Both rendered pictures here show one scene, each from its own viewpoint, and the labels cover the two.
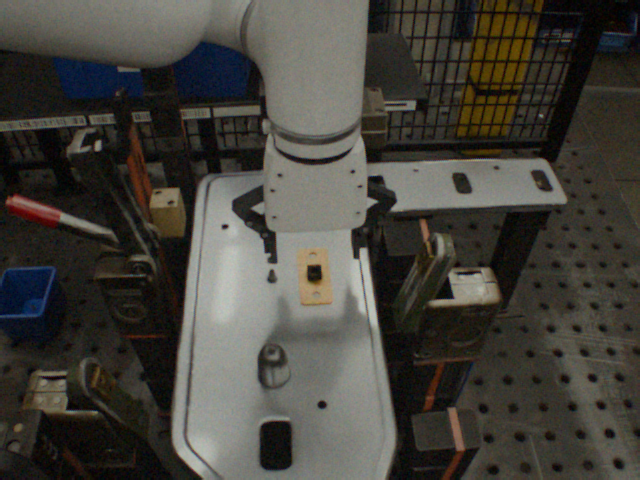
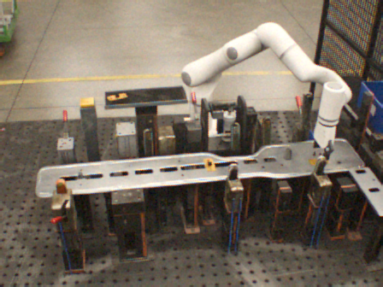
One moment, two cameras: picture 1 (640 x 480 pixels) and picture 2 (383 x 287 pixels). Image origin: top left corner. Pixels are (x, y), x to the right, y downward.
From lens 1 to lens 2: 1.67 m
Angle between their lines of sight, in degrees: 61
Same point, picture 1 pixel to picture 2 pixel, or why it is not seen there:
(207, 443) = (266, 150)
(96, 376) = (268, 121)
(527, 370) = (341, 271)
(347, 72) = (326, 106)
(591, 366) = not seen: outside the picture
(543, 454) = (306, 273)
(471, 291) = (321, 179)
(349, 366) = (294, 168)
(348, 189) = (322, 135)
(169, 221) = not seen: hidden behind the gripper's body
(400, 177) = (368, 176)
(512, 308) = (369, 267)
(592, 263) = not seen: outside the picture
